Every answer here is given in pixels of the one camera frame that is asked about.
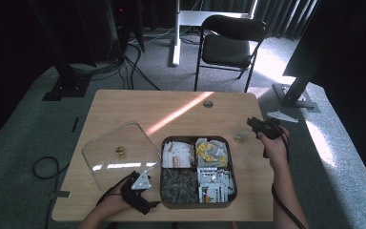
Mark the person's right hand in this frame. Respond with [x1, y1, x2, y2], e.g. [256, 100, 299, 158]
[256, 126, 291, 170]

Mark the black floor cable loop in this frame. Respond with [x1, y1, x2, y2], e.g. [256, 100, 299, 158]
[31, 156, 71, 229]

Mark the pile of white colour-print packets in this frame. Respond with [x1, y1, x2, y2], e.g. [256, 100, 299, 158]
[197, 167, 236, 204]

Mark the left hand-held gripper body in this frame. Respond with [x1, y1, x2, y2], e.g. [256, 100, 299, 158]
[119, 174, 153, 216]

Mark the pile of white brown-label packets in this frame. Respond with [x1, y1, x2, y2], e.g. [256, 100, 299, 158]
[162, 140, 194, 169]

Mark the pile of dark grey tea bags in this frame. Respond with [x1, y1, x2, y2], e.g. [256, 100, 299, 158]
[160, 168, 200, 204]

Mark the person's left hand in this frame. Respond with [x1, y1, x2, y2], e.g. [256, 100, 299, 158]
[97, 183, 133, 221]

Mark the black folding chair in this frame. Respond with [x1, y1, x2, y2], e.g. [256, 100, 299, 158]
[193, 14, 268, 94]

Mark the black metal stand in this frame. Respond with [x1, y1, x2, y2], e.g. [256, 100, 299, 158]
[28, 0, 93, 102]
[272, 41, 321, 114]

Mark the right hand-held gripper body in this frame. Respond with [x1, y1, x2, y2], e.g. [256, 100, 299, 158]
[256, 110, 299, 141]

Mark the bundle of floor cables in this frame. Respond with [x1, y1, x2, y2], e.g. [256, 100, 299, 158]
[70, 27, 201, 92]

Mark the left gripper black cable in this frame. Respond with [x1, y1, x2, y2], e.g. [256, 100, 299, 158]
[95, 177, 132, 206]

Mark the white desk frame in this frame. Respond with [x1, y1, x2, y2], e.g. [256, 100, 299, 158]
[171, 0, 259, 67]

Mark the transparent square lid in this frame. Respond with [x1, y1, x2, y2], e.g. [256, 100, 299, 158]
[81, 121, 162, 194]

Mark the pile of yellow-tag tea bags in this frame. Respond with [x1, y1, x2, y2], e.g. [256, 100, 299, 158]
[194, 137, 230, 168]

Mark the grey tape strip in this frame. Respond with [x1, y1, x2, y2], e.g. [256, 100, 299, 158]
[48, 190, 72, 200]

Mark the grey curtain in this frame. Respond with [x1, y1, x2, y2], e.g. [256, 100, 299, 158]
[199, 0, 319, 40]

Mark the brown compartment tea box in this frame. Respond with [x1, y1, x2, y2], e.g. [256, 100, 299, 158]
[159, 135, 238, 210]

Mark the small clear tea bag packet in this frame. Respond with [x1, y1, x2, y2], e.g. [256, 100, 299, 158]
[234, 128, 250, 144]

